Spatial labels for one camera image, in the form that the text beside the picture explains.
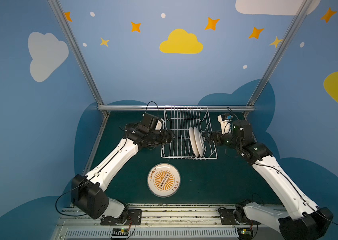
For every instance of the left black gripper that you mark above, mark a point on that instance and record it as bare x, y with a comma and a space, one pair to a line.
163, 137

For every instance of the rear aluminium frame rail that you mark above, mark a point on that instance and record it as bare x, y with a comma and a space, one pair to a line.
142, 108

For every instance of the small circuit board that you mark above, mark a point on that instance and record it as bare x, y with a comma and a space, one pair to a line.
119, 234
244, 234

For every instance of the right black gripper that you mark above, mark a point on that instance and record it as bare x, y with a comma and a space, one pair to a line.
214, 138

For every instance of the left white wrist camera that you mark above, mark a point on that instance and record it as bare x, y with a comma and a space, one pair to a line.
160, 125

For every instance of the left small circuit board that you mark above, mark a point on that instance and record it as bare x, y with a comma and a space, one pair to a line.
119, 234

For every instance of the right aluminium frame post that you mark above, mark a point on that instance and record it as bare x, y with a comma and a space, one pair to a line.
281, 50

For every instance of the white wire dish rack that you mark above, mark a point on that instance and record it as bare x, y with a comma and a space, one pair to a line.
179, 121

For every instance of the aluminium frame post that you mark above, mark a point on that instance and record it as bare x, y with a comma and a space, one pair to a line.
281, 50
65, 26

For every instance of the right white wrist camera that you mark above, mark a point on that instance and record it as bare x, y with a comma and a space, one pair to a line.
225, 123

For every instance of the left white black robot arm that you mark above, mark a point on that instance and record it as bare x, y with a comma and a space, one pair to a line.
88, 191

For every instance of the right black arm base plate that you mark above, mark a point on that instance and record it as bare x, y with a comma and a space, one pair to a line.
227, 216

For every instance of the front aluminium rail bed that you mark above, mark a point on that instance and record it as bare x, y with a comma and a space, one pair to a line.
162, 222

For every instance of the white round plate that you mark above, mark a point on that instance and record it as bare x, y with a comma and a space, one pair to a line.
199, 141
164, 180
193, 142

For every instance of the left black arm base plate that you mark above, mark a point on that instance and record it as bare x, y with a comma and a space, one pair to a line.
132, 217

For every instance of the left aluminium frame post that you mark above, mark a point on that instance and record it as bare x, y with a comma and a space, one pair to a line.
65, 26

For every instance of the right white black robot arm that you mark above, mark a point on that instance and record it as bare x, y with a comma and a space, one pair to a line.
303, 218

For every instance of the right small circuit board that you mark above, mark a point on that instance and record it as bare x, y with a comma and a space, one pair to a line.
244, 234

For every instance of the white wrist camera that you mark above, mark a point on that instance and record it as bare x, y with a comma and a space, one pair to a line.
160, 125
225, 123

